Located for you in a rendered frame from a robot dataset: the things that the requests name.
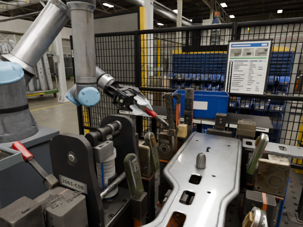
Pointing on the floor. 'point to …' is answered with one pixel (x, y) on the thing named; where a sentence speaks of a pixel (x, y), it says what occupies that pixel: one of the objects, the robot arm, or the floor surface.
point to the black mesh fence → (195, 71)
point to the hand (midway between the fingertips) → (149, 111)
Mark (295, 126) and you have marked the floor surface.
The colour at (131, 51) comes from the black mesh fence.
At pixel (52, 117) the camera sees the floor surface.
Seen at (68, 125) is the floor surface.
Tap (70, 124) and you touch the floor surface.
